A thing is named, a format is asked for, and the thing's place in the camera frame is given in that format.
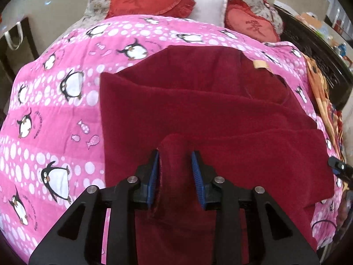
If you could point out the white pillow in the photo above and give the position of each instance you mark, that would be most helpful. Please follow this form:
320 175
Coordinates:
208 5

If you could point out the dark red garment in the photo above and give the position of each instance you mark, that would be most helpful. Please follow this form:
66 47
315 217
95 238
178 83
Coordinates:
209 110

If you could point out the dark wooden side table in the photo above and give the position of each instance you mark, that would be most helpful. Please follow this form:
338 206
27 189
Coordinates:
15 47

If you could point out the pink penguin print blanket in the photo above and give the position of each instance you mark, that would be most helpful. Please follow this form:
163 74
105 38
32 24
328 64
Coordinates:
60 132

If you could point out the small red heart cushion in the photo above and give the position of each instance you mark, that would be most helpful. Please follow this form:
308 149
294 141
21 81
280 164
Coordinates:
252 22

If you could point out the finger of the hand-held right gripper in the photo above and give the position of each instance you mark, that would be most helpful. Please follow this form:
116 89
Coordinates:
338 166

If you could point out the orange printed blanket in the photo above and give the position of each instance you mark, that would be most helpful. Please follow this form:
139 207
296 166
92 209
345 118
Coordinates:
324 93

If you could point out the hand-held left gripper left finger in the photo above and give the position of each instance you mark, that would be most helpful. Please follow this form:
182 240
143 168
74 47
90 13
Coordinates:
154 177

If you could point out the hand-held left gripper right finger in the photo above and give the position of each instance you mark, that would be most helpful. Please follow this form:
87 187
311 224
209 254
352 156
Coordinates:
197 177

